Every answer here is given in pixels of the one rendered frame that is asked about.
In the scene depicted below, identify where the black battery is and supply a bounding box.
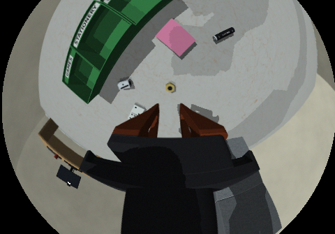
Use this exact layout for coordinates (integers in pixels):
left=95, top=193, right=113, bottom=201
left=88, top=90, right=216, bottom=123
left=213, top=27, right=235, bottom=41

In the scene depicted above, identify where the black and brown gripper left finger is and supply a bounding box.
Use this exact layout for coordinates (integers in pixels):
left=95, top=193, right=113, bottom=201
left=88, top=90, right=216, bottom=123
left=112, top=103, right=159, bottom=137

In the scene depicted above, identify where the white domino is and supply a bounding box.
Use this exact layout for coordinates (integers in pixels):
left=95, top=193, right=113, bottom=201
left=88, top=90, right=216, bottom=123
left=128, top=103, right=145, bottom=119

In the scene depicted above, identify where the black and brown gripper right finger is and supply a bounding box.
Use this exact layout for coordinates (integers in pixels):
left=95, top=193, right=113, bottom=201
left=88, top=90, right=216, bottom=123
left=179, top=103, right=228, bottom=140

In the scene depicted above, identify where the green rack of bins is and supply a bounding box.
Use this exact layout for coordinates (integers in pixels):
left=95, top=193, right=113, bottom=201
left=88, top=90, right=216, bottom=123
left=62, top=0, right=173, bottom=104

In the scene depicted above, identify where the brass hex nut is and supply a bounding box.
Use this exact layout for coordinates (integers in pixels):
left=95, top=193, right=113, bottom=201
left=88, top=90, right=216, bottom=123
left=165, top=82, right=174, bottom=92

